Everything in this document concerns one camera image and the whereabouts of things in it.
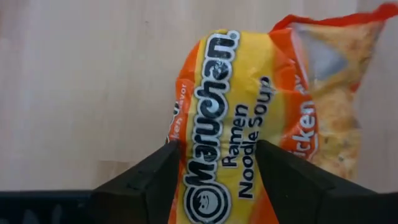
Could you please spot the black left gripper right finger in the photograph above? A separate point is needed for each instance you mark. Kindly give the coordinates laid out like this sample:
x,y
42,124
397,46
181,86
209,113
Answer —
x,y
295,189

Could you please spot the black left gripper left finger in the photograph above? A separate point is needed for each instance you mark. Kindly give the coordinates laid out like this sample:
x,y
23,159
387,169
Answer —
x,y
140,196

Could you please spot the orange chicken ramen packet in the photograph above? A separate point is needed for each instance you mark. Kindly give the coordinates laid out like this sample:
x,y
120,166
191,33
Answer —
x,y
236,93

